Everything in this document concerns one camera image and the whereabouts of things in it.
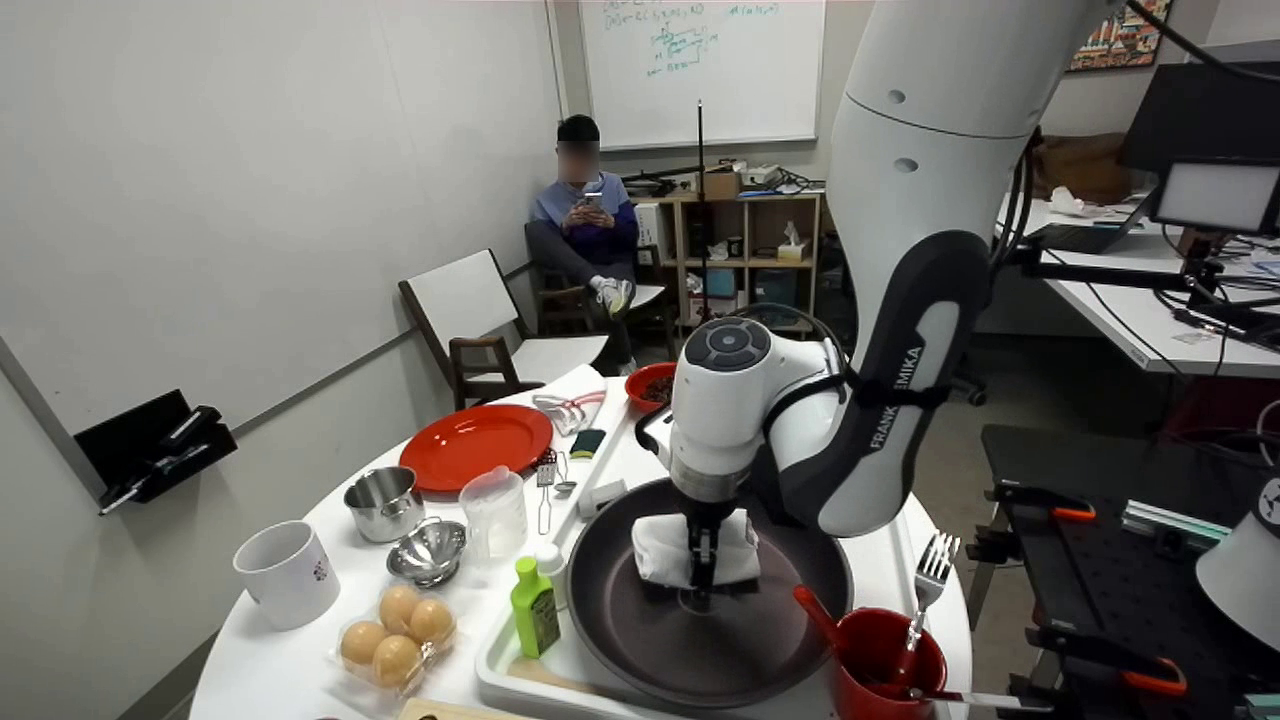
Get white folding chair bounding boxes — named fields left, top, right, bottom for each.
left=397, top=249, right=614, bottom=411

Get white cloth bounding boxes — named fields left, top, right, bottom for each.
left=630, top=509, right=767, bottom=597

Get black robot bench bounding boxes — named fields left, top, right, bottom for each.
left=975, top=422, right=1280, bottom=720

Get seated person blue top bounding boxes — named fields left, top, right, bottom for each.
left=523, top=112, right=648, bottom=296

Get white tray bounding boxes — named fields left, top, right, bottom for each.
left=473, top=378, right=929, bottom=720

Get black laptop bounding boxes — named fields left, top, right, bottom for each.
left=1024, top=218, right=1152, bottom=256

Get colourful framed poster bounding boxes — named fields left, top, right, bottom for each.
left=1063, top=0, right=1175, bottom=76

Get black computer monitor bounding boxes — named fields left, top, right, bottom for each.
left=1115, top=57, right=1280, bottom=238

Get large wall whiteboard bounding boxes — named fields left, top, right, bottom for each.
left=574, top=0, right=832, bottom=151

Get black frying pan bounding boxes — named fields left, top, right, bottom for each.
left=564, top=477, right=855, bottom=712

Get clear glass cup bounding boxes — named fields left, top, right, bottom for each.
left=457, top=465, right=532, bottom=575

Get brown egg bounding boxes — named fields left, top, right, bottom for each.
left=410, top=597, right=460, bottom=653
left=375, top=583, right=423, bottom=637
left=370, top=631, right=423, bottom=692
left=335, top=619, right=394, bottom=671

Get white red-striped towel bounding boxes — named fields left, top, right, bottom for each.
left=523, top=363, right=615, bottom=422

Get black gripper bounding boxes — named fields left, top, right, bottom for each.
left=674, top=487, right=752, bottom=602

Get black orange clamp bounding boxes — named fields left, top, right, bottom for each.
left=986, top=477, right=1104, bottom=534
left=1019, top=615, right=1192, bottom=705

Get black desk cables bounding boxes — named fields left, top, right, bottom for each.
left=1157, top=223, right=1280, bottom=353

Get red plate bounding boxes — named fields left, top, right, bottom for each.
left=397, top=399, right=556, bottom=499

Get metal fork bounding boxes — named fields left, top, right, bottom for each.
left=890, top=529, right=967, bottom=692

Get wooden shelf unit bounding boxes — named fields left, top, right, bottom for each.
left=664, top=184, right=832, bottom=336

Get red bowl of beans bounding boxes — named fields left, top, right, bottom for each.
left=619, top=355, right=679, bottom=423

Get steel cup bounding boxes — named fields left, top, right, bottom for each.
left=339, top=465, right=430, bottom=547

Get brown bag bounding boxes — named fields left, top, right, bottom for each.
left=1034, top=132, right=1139, bottom=210

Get metal wire utensil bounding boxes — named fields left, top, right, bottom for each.
left=529, top=392, right=591, bottom=536

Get white desk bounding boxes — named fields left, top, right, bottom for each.
left=997, top=191, right=1280, bottom=385

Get green bottle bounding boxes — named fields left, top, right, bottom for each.
left=507, top=541, right=569, bottom=665

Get small steel bowl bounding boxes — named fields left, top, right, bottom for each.
left=385, top=517, right=473, bottom=597

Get light teal bar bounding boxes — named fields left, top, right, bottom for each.
left=1115, top=497, right=1242, bottom=551

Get white mug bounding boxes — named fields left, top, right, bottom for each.
left=229, top=517, right=343, bottom=631

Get thin black tripod pole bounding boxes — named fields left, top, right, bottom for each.
left=685, top=96, right=716, bottom=326

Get red cup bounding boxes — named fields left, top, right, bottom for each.
left=832, top=603, right=951, bottom=720

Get black box on wall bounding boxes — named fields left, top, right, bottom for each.
left=71, top=388, right=240, bottom=517

